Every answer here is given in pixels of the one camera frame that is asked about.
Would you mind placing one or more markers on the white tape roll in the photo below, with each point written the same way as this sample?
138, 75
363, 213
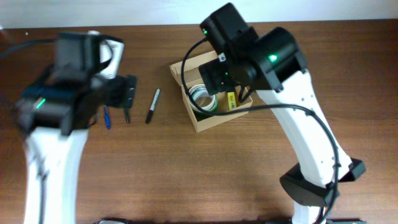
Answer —
199, 93

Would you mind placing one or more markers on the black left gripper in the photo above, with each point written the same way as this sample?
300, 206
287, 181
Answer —
128, 91

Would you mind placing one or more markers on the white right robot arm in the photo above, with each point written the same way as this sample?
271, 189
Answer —
274, 67

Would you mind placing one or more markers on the yellow highlighter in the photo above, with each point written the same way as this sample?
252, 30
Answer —
232, 103

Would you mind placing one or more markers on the green tape roll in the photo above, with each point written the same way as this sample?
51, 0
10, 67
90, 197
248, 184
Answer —
214, 107

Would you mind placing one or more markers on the blue pen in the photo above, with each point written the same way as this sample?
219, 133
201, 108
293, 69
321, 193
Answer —
107, 117

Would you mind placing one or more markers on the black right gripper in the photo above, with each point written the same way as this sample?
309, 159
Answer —
210, 79

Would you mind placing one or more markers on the cardboard box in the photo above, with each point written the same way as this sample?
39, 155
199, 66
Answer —
193, 80

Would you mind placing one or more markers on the black marker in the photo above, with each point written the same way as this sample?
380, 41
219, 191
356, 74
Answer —
152, 106

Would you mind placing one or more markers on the black pen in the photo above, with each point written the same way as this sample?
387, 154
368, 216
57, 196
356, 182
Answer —
127, 115

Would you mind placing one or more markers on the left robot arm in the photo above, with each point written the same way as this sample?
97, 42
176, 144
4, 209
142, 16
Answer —
57, 111

